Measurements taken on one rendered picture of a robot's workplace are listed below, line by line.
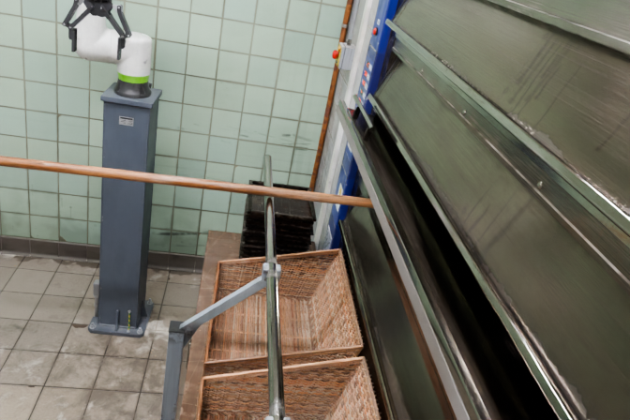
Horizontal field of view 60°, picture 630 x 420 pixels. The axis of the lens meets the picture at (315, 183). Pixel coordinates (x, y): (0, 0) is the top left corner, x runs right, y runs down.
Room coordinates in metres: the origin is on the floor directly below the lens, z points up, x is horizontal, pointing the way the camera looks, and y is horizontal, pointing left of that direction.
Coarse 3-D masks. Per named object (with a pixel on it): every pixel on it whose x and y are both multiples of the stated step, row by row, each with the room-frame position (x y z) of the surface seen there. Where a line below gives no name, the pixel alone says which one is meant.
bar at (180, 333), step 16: (272, 176) 1.71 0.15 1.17; (272, 208) 1.47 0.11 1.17; (272, 224) 1.38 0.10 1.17; (272, 240) 1.29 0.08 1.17; (272, 256) 1.21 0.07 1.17; (272, 272) 1.14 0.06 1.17; (240, 288) 1.17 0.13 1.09; (256, 288) 1.16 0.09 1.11; (272, 288) 1.08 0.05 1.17; (224, 304) 1.14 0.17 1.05; (272, 304) 1.02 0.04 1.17; (192, 320) 1.13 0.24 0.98; (208, 320) 1.14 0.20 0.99; (272, 320) 0.97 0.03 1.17; (176, 336) 1.11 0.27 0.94; (272, 336) 0.92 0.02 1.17; (176, 352) 1.11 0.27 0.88; (272, 352) 0.87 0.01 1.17; (176, 368) 1.11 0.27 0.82; (272, 368) 0.82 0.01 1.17; (176, 384) 1.12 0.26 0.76; (272, 384) 0.78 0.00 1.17; (176, 400) 1.12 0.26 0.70; (272, 400) 0.75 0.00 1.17; (272, 416) 0.71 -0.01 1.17
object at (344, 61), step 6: (342, 42) 2.55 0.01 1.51; (342, 48) 2.46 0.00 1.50; (348, 48) 2.46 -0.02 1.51; (354, 48) 2.47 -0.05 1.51; (342, 54) 2.46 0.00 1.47; (348, 54) 2.46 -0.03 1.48; (336, 60) 2.53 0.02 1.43; (342, 60) 2.46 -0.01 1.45; (348, 60) 2.46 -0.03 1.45; (342, 66) 2.46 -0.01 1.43; (348, 66) 2.46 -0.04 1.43
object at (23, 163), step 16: (0, 160) 1.38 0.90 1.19; (16, 160) 1.39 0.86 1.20; (32, 160) 1.41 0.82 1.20; (96, 176) 1.44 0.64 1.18; (112, 176) 1.44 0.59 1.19; (128, 176) 1.45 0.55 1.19; (144, 176) 1.46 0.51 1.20; (160, 176) 1.47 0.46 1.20; (176, 176) 1.49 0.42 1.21; (240, 192) 1.51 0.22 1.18; (256, 192) 1.52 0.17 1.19; (272, 192) 1.53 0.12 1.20; (288, 192) 1.54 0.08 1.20; (304, 192) 1.56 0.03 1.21
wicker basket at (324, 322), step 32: (288, 256) 1.82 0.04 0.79; (320, 256) 1.84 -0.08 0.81; (224, 288) 1.78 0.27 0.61; (288, 288) 1.82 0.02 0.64; (320, 288) 1.82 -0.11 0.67; (224, 320) 1.62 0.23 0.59; (256, 320) 1.66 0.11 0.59; (288, 320) 1.70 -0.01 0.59; (320, 320) 1.67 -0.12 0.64; (352, 320) 1.45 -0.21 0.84; (224, 352) 1.46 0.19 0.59; (256, 352) 1.49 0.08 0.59; (288, 352) 1.29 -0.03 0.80; (320, 352) 1.30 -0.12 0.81; (352, 352) 1.32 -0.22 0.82
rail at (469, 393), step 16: (352, 128) 1.60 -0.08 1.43; (368, 160) 1.37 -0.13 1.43; (368, 176) 1.30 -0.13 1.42; (384, 192) 1.19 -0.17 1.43; (384, 208) 1.12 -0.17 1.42; (400, 224) 1.04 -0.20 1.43; (400, 240) 0.98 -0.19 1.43; (416, 272) 0.87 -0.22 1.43; (416, 288) 0.83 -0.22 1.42; (432, 304) 0.78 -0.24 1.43; (432, 320) 0.74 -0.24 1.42; (448, 336) 0.70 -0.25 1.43; (448, 352) 0.67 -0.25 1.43; (464, 368) 0.63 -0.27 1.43; (464, 384) 0.60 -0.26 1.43; (464, 400) 0.58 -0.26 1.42; (480, 400) 0.58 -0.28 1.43; (480, 416) 0.55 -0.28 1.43
